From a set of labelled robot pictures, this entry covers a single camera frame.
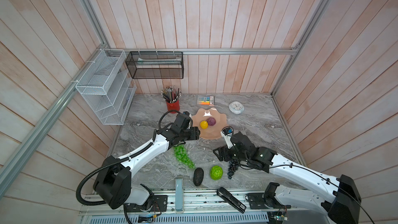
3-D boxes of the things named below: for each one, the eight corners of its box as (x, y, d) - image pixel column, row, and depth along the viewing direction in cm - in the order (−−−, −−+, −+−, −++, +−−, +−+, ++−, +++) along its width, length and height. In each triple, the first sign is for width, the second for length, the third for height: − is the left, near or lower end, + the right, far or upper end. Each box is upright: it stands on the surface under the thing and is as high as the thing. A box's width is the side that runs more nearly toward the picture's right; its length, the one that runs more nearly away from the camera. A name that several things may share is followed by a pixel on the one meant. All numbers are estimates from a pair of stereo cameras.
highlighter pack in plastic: (197, 106, 116) (197, 103, 114) (197, 96, 122) (197, 94, 120) (215, 106, 116) (215, 104, 114) (214, 96, 122) (214, 94, 120)
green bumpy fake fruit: (210, 180, 82) (211, 177, 77) (209, 169, 86) (210, 165, 80) (221, 180, 82) (223, 177, 77) (220, 169, 86) (222, 165, 80)
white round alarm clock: (230, 114, 111) (231, 111, 108) (228, 104, 117) (229, 101, 114) (243, 114, 111) (245, 111, 108) (241, 104, 117) (242, 101, 114)
